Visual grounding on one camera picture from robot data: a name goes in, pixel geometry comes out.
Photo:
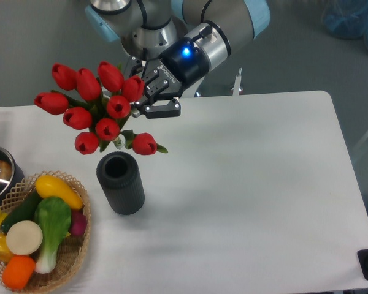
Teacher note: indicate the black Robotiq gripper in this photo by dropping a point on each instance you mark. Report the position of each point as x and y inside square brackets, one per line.
[166, 77]

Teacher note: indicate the red tulip bouquet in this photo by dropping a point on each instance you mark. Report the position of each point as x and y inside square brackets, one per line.
[98, 106]

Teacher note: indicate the orange fruit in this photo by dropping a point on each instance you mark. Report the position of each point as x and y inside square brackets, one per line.
[18, 272]

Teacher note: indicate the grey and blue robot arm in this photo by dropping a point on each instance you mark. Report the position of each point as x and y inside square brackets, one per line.
[147, 28]

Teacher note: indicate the dark grey ribbed vase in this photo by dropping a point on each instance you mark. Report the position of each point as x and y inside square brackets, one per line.
[119, 176]

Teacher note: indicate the yellow squash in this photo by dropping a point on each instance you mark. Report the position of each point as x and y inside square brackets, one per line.
[51, 186]

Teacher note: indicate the purple red radish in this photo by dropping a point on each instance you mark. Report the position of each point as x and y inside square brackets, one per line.
[78, 223]

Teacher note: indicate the green bok choy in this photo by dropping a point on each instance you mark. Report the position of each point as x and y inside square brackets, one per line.
[53, 215]

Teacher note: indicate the dark green cucumber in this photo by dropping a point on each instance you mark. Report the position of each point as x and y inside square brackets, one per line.
[23, 212]

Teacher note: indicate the woven wicker basket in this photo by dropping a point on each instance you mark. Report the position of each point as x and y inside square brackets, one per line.
[72, 250]

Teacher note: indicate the blue plastic bag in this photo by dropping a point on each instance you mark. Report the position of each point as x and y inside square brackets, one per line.
[346, 19]

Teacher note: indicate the yellow bell pepper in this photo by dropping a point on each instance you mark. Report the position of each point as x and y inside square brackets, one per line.
[5, 253]

